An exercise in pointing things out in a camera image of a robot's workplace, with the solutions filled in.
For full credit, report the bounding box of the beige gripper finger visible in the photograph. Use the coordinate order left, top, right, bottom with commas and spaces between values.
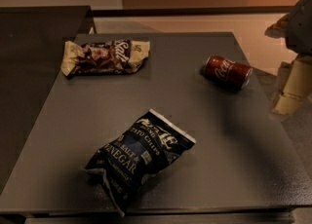
264, 14, 290, 38
272, 55, 312, 115

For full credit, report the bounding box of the red coke can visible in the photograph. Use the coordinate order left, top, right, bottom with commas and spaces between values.
202, 56, 253, 91

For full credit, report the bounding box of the brown chip bag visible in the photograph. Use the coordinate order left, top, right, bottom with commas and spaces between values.
60, 39, 150, 77

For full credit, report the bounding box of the blue salt vinegar chip bag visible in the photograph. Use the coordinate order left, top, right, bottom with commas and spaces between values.
85, 109, 196, 215

